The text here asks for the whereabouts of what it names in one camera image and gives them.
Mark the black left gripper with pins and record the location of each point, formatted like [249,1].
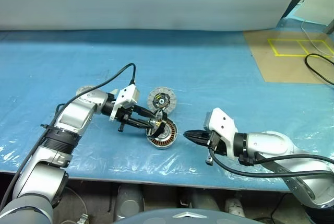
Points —
[126,116]

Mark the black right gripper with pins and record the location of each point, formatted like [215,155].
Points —
[214,143]

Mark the black spoked rotor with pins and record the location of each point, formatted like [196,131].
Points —
[156,119]

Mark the silver motor housing copper coils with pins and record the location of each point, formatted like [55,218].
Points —
[171,132]

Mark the grey round motor lid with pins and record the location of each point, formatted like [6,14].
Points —
[169,97]

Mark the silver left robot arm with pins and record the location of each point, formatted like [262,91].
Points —
[75,114]

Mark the blue table cover sheet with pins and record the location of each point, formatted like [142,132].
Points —
[208,77]

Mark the grey cylinder under table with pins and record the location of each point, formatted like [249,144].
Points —
[129,200]
[203,200]

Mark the white cylinder under table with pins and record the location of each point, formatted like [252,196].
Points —
[235,207]

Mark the grey rounded shape triangle mark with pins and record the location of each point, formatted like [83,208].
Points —
[156,217]

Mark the brown cardboard sheet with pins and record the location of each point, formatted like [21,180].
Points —
[281,67]

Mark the small white panel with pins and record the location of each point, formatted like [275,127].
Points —
[318,4]

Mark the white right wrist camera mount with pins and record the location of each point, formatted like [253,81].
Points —
[221,122]

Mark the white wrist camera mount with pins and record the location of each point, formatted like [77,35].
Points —
[221,122]
[125,94]

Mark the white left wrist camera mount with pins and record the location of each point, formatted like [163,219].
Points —
[125,94]

